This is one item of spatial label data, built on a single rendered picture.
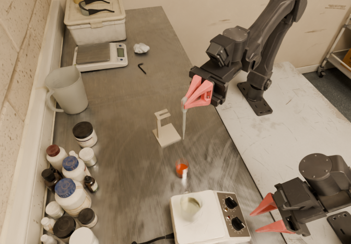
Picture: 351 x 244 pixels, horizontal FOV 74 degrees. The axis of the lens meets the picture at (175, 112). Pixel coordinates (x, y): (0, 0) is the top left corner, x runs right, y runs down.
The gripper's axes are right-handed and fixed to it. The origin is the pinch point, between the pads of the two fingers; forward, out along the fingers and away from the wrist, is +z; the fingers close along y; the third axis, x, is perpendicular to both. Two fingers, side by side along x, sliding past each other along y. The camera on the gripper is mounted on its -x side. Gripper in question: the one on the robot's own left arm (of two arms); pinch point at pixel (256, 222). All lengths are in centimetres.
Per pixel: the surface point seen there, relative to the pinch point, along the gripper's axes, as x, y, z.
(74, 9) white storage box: -36, -119, 43
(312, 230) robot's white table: 22.8, 1.1, -6.5
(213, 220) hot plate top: -2.0, -3.2, 9.6
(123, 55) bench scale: -12, -89, 32
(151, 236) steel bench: -5.6, -4.1, 27.7
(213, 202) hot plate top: -1.3, -7.4, 8.8
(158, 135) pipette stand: -4.2, -36.3, 22.2
